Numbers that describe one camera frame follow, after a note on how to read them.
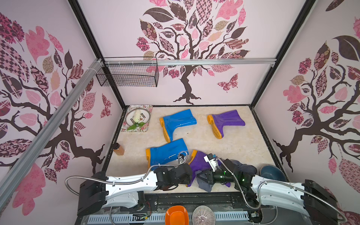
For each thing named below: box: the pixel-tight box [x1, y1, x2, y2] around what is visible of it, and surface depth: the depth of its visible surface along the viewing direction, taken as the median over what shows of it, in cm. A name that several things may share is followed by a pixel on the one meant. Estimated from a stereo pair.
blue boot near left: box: [145, 138, 189, 171], surface depth 89 cm
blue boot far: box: [159, 108, 197, 143], surface depth 107 cm
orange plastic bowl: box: [165, 205, 189, 225], surface depth 70 cm
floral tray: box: [120, 105, 153, 133], surface depth 112 cm
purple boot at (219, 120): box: [207, 109, 246, 140], surface depth 109 cm
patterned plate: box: [125, 108, 151, 127], surface depth 113 cm
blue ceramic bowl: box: [259, 164, 288, 182], surface depth 82 cm
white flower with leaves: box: [126, 109, 146, 131], surface depth 109 cm
